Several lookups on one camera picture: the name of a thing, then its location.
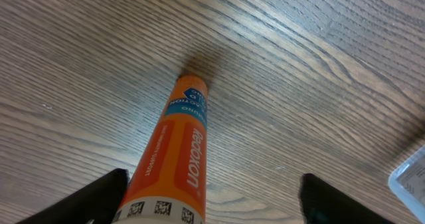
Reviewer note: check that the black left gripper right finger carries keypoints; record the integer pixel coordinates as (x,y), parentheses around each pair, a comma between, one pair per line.
(322,203)

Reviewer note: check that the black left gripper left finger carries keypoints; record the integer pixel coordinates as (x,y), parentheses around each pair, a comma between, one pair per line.
(95,203)

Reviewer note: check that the orange Redoxon tube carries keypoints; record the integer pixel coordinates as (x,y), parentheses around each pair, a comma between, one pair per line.
(169,184)

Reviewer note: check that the clear plastic container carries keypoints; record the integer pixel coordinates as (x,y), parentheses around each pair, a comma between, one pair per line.
(407,183)

